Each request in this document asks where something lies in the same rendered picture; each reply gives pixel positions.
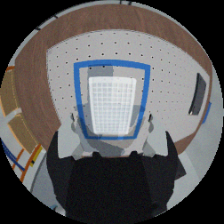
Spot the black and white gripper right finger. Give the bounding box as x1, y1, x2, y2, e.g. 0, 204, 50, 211
142, 114, 179, 189

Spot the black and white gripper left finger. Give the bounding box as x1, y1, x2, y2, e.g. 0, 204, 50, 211
46, 113, 84, 196

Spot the white well plate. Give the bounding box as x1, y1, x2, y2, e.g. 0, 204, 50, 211
89, 76, 136, 134

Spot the blue tape outline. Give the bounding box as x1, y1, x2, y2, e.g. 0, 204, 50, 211
74, 60, 150, 140

